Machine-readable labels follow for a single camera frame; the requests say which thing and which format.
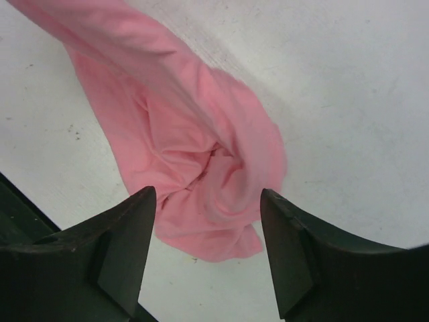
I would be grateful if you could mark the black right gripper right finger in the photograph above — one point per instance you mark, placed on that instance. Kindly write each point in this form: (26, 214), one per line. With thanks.
(323, 273)

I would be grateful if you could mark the pink t shirt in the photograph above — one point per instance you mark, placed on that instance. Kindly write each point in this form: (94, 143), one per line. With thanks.
(200, 137)

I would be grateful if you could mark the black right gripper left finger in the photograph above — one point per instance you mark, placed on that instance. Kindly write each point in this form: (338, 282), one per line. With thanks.
(91, 271)

